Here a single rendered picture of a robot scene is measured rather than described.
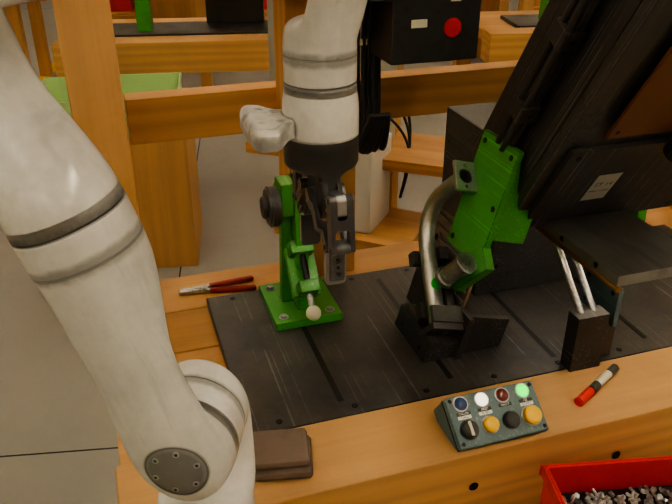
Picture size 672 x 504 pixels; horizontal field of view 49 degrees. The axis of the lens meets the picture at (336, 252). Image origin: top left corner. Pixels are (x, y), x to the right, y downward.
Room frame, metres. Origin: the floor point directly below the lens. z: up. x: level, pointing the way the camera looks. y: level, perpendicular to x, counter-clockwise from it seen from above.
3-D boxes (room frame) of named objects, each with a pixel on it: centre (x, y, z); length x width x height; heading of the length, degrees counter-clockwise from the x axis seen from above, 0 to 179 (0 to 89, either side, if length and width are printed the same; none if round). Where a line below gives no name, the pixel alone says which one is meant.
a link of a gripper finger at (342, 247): (0.65, 0.00, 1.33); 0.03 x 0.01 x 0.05; 18
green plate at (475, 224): (1.15, -0.28, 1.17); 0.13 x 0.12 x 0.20; 108
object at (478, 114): (1.40, -0.39, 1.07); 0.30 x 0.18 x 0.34; 108
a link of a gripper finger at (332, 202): (0.64, 0.00, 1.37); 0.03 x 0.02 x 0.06; 108
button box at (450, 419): (0.89, -0.24, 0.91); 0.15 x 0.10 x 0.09; 108
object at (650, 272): (1.16, -0.43, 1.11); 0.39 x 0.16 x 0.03; 18
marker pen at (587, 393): (0.98, -0.43, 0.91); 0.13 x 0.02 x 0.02; 136
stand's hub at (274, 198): (1.22, 0.12, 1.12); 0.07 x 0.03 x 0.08; 18
